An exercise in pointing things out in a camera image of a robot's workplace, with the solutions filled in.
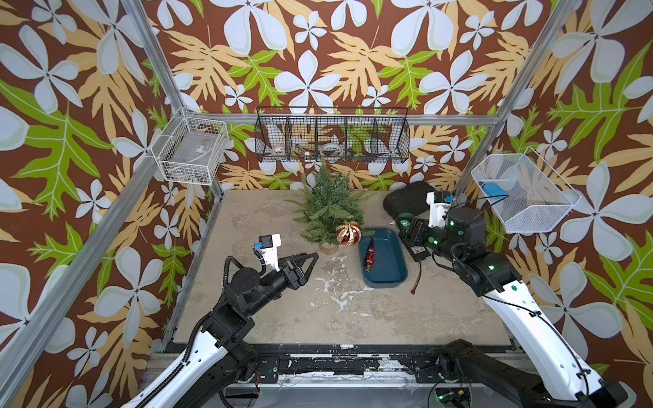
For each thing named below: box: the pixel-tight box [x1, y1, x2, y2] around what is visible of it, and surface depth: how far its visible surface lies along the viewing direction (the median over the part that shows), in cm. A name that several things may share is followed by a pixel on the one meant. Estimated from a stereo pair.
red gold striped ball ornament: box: [335, 220, 363, 247], surface depth 70 cm
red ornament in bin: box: [363, 238, 375, 272], surface depth 97 cm
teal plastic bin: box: [357, 227, 409, 289], surface depth 96 cm
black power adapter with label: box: [397, 217, 432, 262], surface depth 61 cm
